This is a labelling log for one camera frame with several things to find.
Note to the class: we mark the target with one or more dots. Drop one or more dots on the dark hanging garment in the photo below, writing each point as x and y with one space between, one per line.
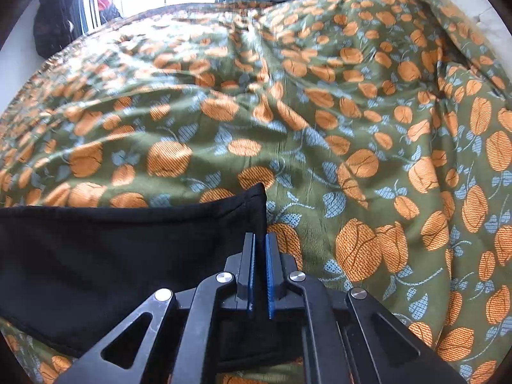
54 20

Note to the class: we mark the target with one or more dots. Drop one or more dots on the green orange floral blanket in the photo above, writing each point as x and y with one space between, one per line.
320 128

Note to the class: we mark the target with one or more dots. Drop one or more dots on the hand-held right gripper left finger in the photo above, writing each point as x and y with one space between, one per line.
252 276

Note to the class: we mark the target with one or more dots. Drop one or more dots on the black pants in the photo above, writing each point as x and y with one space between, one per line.
120 264

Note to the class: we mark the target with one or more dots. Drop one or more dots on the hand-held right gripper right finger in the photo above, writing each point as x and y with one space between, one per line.
271 276

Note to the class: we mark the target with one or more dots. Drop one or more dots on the red cloth bundle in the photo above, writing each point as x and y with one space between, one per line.
107 8

